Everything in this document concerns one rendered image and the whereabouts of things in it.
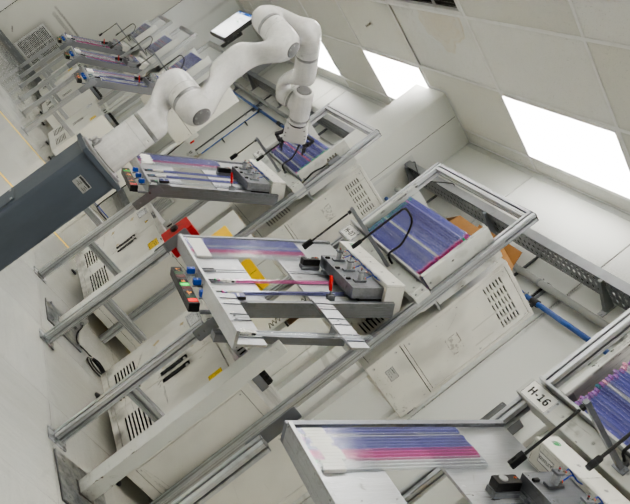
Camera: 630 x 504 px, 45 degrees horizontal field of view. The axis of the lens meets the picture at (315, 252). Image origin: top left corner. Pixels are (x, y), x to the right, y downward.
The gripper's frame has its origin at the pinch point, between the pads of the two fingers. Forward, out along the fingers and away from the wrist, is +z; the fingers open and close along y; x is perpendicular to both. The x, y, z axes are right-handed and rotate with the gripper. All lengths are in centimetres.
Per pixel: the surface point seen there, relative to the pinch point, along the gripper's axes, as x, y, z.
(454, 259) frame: 47, -70, -3
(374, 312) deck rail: 67, -43, 14
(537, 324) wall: -39, -165, 131
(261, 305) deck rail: 81, 0, 4
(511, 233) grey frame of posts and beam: 36, -90, -12
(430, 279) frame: 54, -62, 3
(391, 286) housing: 59, -48, 7
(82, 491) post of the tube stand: 149, 45, 31
